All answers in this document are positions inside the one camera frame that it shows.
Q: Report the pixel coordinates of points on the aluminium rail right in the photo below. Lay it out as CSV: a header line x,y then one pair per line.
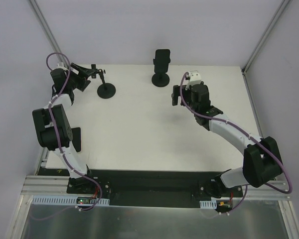
x,y
267,193

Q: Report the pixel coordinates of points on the left aluminium frame post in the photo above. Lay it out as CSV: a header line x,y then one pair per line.
x,y
44,25

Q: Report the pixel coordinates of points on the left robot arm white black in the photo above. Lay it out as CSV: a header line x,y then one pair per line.
x,y
52,126

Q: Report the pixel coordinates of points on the right white cable duct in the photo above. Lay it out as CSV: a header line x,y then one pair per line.
x,y
209,204

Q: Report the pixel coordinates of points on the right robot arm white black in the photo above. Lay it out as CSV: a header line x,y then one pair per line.
x,y
261,157

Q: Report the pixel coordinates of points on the black phone cream case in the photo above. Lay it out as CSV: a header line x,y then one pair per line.
x,y
76,141

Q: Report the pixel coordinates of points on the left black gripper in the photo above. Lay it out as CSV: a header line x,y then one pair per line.
x,y
80,76

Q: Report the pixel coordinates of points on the right aluminium frame post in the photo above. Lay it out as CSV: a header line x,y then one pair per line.
x,y
284,4

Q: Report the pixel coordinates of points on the black phone stand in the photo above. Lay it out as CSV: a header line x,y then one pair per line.
x,y
160,79
105,90

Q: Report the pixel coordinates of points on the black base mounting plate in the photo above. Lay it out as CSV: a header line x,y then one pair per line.
x,y
165,189

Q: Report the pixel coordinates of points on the aluminium frame post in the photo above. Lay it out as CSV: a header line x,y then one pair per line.
x,y
44,25
284,4

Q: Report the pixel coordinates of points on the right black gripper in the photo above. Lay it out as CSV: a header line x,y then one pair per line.
x,y
176,94

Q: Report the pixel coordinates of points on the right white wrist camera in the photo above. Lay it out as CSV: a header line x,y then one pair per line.
x,y
192,78

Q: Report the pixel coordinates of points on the black smartphone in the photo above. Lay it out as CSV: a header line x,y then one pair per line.
x,y
161,60

